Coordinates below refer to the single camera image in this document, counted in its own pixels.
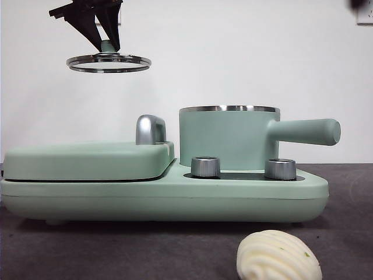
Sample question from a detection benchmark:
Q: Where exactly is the glass pot lid green knob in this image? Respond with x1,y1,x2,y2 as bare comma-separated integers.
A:
66,40,152,73

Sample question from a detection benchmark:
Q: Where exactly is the white swirled steamed bun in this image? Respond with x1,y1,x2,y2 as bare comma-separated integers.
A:
236,229,323,280

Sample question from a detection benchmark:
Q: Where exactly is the mint green hinged griddle lid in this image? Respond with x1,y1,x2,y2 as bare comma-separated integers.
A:
4,114,177,181

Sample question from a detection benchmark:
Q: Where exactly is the silver control knob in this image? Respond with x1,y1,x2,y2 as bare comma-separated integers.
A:
191,156,221,178
265,158,297,180

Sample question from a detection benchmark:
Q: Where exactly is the mint green breakfast machine base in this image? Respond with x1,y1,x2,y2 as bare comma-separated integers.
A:
0,157,329,226

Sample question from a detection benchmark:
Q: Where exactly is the mint green pot with handle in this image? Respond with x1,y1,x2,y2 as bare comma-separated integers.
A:
178,104,342,172

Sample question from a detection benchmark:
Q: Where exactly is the white wall socket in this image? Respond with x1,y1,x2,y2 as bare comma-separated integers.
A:
357,5,373,26

